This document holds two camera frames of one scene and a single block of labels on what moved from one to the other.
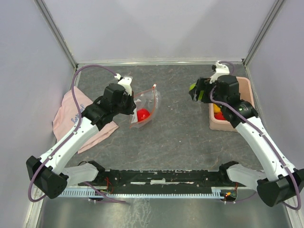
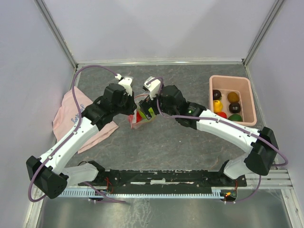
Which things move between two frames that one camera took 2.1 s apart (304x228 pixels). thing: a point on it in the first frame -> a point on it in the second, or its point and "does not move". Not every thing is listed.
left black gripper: (132, 106) does not move
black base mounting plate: (123, 178) does not move
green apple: (192, 86) -> (151, 111)
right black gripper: (205, 85) -> (144, 106)
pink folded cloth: (67, 116) does not move
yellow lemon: (216, 109) does not move
